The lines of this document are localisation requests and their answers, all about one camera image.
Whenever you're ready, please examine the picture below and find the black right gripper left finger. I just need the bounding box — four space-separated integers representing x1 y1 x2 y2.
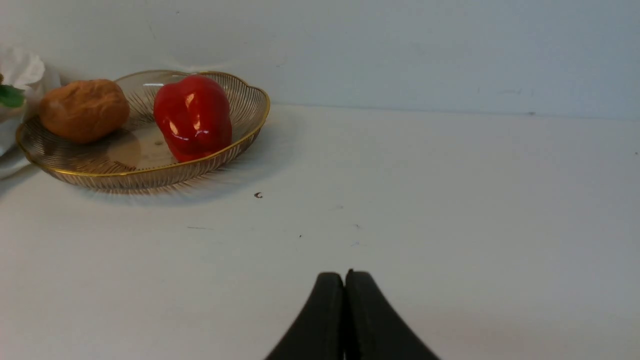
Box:
266 272 345 360

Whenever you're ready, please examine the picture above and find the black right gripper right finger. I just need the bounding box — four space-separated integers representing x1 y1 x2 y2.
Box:
345 269 438 360

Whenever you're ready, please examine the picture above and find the brown potato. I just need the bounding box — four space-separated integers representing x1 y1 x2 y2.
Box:
38 79 130 145

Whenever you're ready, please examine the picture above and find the white cloth bag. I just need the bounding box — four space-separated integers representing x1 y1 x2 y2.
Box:
0 44 61 179

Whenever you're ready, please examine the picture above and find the red bell pepper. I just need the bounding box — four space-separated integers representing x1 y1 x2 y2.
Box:
153 74 233 163

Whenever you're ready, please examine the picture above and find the orange carrot with green leaves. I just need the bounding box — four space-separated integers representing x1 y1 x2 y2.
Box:
0 74 26 109

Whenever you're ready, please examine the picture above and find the gold-rimmed glass wire bowl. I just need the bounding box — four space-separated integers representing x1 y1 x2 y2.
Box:
16 70 271 191

